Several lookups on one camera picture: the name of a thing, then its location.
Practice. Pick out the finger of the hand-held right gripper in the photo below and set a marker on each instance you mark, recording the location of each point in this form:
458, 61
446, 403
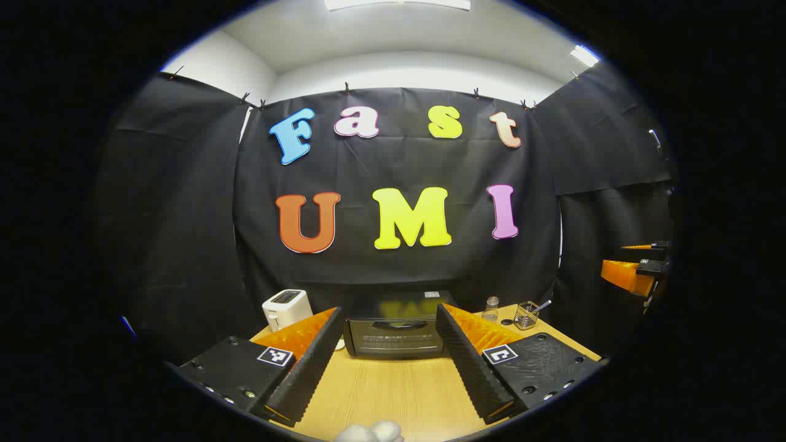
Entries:
654, 247
626, 275

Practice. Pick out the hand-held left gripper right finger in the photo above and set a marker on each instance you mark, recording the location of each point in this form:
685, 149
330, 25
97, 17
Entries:
466, 362

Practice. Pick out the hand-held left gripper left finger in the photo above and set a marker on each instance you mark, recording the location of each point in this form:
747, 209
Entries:
313, 362

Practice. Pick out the black electric oven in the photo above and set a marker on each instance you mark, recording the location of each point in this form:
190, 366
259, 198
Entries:
393, 337

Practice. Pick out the clear glass bottle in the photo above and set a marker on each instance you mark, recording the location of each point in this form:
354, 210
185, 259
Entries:
490, 312

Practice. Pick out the white toaster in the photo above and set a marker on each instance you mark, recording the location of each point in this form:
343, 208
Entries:
285, 310

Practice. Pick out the metal spoon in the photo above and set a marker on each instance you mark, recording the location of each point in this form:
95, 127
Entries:
543, 305

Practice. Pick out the small ceiling light panel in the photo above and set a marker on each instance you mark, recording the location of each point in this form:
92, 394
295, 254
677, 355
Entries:
584, 55

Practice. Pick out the long ceiling light panel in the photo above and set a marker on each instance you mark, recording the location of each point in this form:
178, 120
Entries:
399, 3

